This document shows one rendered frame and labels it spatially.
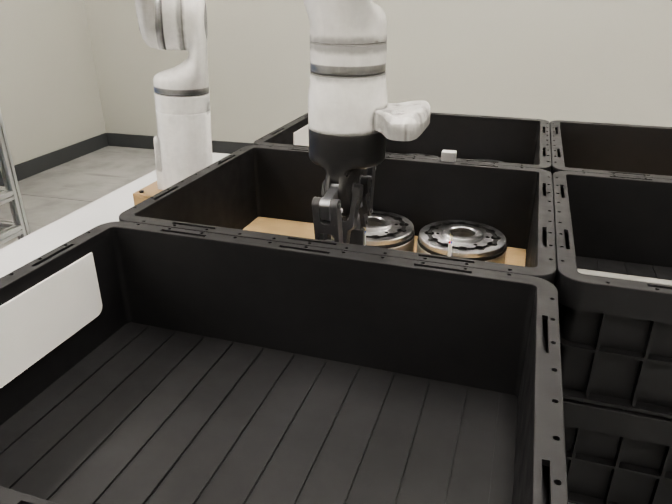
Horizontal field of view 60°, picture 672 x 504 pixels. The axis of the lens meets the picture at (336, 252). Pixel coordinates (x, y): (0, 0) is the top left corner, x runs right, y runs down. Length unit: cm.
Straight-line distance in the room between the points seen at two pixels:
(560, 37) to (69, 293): 351
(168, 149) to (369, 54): 59
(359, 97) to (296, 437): 29
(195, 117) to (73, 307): 56
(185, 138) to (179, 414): 64
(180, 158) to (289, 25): 307
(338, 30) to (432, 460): 35
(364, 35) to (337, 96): 6
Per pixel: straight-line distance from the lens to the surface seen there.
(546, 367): 36
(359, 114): 53
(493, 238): 71
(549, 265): 49
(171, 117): 103
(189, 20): 100
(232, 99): 429
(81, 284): 54
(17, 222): 302
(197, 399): 49
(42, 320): 52
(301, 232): 78
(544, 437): 31
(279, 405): 48
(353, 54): 53
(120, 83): 472
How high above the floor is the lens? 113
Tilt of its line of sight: 25 degrees down
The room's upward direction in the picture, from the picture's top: straight up
